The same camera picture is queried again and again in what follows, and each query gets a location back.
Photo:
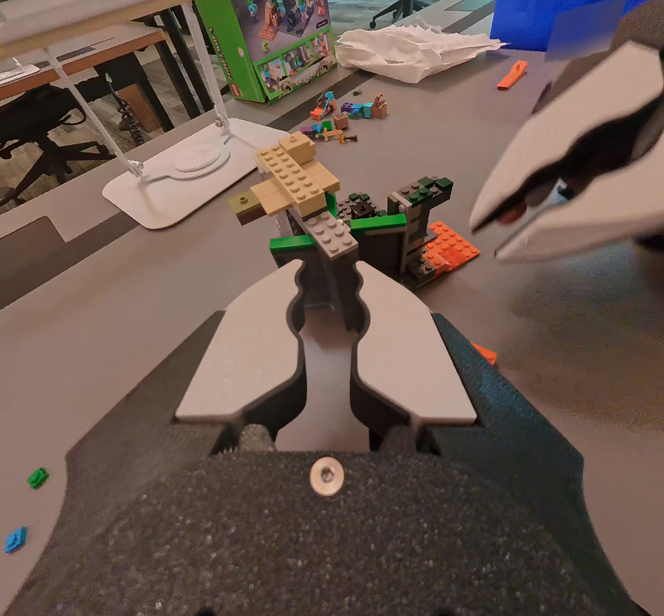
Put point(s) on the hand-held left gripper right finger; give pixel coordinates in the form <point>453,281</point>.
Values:
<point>415,362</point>

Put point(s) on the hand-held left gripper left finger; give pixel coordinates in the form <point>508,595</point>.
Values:
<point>244,362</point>

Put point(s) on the orange brick separator tool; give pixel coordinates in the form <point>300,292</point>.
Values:
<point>512,75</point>

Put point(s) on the blue plastic bin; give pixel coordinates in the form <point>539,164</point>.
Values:
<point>529,4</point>

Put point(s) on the person's right hand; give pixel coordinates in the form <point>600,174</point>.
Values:
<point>511,215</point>

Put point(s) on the small white book stand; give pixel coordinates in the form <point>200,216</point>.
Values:
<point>15,74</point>

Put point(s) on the small brick torch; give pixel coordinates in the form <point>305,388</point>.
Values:
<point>348,138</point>

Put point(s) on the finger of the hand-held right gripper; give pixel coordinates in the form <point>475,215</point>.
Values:
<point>570,108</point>
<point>596,211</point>

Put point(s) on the crumpled white paper bag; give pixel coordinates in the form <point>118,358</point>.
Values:
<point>404,53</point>

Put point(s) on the brick building model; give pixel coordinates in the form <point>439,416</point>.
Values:
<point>295,175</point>

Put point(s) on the small green brick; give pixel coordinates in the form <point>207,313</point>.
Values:
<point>38,477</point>

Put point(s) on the small blue brick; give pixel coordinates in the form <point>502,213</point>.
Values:
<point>15,540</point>

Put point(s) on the pile of small brick figures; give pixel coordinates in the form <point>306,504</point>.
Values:
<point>332,118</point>

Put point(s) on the brown top office desk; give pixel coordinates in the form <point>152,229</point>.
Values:
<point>78,53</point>

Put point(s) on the orange slope brick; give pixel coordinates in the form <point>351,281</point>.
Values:
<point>485,354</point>

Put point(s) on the toy brick set box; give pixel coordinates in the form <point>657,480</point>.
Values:
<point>290,30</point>

